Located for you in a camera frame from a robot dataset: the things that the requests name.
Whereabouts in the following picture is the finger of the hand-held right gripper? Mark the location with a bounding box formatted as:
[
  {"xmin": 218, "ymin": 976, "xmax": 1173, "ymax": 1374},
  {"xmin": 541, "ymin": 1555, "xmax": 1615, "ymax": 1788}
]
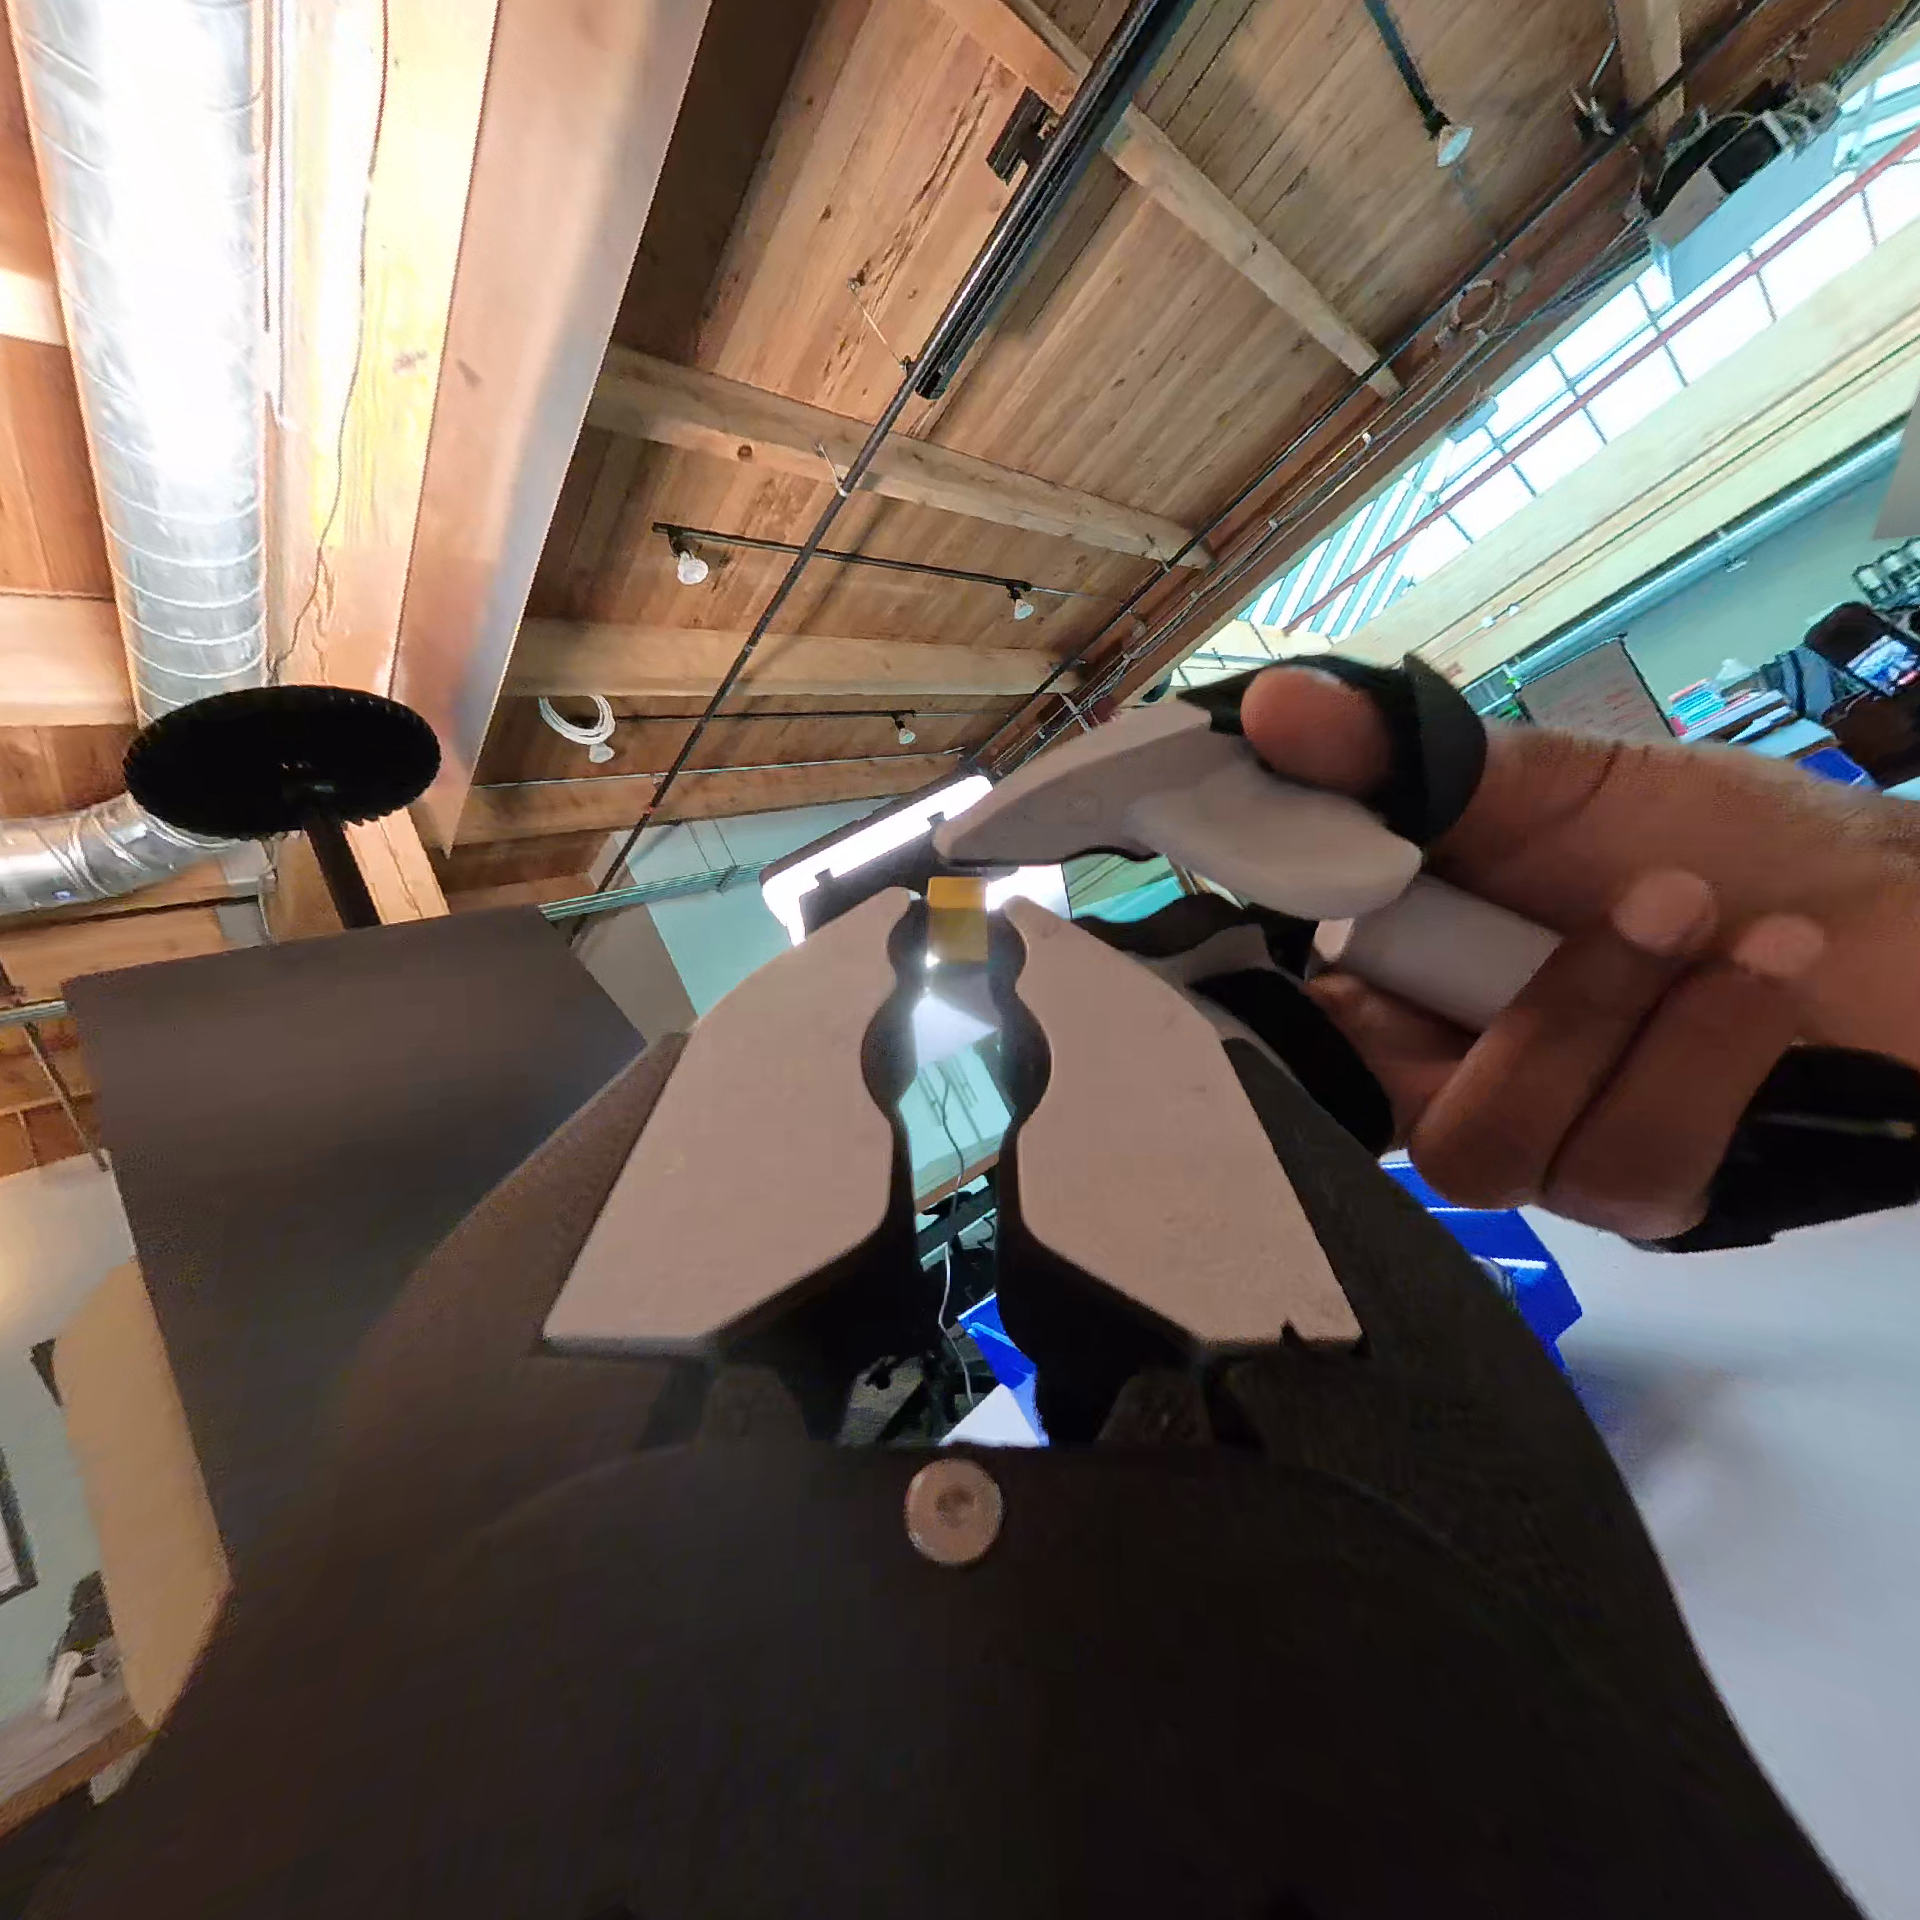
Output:
[
  {"xmin": 1154, "ymin": 913, "xmax": 1327, "ymax": 994},
  {"xmin": 931, "ymin": 698, "xmax": 1425, "ymax": 922}
]

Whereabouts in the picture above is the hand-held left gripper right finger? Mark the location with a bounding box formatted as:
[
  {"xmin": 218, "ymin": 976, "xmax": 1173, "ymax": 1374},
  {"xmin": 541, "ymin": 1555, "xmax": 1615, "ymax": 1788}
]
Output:
[{"xmin": 992, "ymin": 897, "xmax": 1367, "ymax": 1360}]

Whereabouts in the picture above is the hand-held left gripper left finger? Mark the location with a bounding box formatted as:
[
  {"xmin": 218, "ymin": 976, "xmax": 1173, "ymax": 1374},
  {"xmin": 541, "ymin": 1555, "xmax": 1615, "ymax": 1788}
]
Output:
[{"xmin": 540, "ymin": 886, "xmax": 924, "ymax": 1360}]

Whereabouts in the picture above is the person's right hand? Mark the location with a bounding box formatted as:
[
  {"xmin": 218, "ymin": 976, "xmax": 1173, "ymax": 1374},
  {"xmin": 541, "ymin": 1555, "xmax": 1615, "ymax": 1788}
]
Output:
[{"xmin": 1242, "ymin": 667, "xmax": 1920, "ymax": 1241}]

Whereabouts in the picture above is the blue bin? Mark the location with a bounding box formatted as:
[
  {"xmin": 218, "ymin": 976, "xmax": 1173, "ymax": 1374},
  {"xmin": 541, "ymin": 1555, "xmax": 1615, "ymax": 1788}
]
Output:
[{"xmin": 959, "ymin": 1153, "xmax": 1585, "ymax": 1450}]

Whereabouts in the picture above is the whiteboard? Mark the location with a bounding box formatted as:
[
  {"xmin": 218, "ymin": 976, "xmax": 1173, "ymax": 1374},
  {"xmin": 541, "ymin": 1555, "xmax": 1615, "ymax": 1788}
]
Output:
[{"xmin": 1512, "ymin": 638, "xmax": 1672, "ymax": 747}]

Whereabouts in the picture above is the black board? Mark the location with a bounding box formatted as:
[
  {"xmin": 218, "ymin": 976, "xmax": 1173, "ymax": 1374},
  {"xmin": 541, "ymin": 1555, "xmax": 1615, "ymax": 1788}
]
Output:
[{"xmin": 65, "ymin": 904, "xmax": 650, "ymax": 1518}]

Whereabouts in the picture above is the track light rail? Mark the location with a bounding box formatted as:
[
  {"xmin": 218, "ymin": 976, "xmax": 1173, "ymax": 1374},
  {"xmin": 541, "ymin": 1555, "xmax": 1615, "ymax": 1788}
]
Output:
[
  {"xmin": 651, "ymin": 522, "xmax": 1081, "ymax": 625},
  {"xmin": 616, "ymin": 704, "xmax": 962, "ymax": 752}
]

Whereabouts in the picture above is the large silver air duct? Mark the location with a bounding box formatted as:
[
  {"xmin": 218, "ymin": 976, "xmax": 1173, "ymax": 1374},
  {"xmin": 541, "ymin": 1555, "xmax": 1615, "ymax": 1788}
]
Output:
[{"xmin": 0, "ymin": 0, "xmax": 289, "ymax": 922}]

